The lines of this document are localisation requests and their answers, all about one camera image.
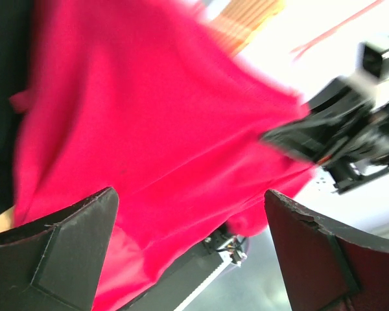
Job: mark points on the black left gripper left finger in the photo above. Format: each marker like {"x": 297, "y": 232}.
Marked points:
{"x": 55, "y": 262}

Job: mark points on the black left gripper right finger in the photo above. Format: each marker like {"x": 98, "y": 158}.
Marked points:
{"x": 325, "y": 264}

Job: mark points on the pink red t-shirt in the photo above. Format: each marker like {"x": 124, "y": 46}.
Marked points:
{"x": 134, "y": 95}

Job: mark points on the black t-shirt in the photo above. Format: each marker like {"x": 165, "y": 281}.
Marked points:
{"x": 15, "y": 22}

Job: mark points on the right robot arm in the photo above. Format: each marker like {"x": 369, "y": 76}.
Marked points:
{"x": 346, "y": 132}

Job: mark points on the pink wire hanger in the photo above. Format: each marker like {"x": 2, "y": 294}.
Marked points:
{"x": 299, "y": 51}

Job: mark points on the wooden clothes rack frame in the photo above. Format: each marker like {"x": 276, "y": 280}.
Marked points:
{"x": 240, "y": 21}

